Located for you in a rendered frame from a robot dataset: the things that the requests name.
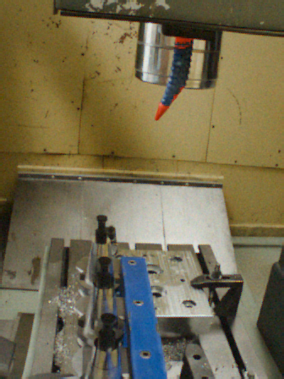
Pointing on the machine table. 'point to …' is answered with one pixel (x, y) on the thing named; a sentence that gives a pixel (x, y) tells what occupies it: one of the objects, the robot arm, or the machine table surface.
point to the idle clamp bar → (193, 366)
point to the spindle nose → (155, 74)
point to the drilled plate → (193, 323)
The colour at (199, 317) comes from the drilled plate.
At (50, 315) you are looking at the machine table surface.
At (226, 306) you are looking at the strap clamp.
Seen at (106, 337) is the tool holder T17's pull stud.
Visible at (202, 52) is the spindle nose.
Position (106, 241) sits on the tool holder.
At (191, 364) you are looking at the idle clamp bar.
